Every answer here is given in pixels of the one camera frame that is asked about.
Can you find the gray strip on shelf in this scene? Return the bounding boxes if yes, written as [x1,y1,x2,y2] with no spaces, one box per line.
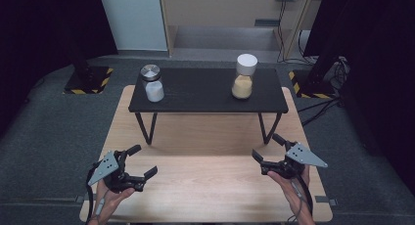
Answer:
[254,19,281,27]

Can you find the black stand post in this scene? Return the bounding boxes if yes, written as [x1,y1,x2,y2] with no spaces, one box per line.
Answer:
[307,48,342,87]
[67,38,95,85]

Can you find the black floor cables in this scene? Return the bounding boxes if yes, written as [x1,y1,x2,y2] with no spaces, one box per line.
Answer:
[297,96,345,127]

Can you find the black metal rack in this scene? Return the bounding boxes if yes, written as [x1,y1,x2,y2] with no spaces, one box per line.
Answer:
[127,67,290,146]

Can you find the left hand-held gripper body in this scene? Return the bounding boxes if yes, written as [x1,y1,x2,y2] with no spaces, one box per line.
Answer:
[87,149,147,194]

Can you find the person's left hand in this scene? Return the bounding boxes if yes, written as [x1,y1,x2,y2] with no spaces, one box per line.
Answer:
[89,178,137,224]

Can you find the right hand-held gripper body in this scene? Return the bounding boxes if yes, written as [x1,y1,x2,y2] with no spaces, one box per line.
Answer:
[259,141,329,181]

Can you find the cable bundle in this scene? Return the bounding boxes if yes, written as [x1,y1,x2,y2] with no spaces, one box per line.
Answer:
[326,56,352,99]

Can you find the hazard striped stand base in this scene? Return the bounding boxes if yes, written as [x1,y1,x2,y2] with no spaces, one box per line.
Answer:
[288,68,337,100]
[63,66,115,96]

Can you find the person's right hand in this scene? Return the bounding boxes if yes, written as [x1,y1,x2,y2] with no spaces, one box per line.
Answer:
[266,165,313,216]

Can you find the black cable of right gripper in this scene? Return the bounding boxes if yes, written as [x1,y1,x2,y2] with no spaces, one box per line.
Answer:
[287,175,315,224]

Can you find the white lid jar yellow powder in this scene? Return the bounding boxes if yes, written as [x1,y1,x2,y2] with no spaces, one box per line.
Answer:
[231,53,259,100]

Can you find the black power cables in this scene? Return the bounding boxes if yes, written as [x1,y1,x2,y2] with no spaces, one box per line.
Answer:
[276,0,317,65]

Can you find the silver lid jar white powder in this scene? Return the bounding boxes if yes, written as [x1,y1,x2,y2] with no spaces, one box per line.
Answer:
[140,64,165,104]

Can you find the dark curtain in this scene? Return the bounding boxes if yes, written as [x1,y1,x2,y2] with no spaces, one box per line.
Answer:
[0,0,118,136]
[302,0,415,197]

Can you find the gray cable of left gripper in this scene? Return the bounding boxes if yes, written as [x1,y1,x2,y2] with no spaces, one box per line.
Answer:
[93,189,110,219]

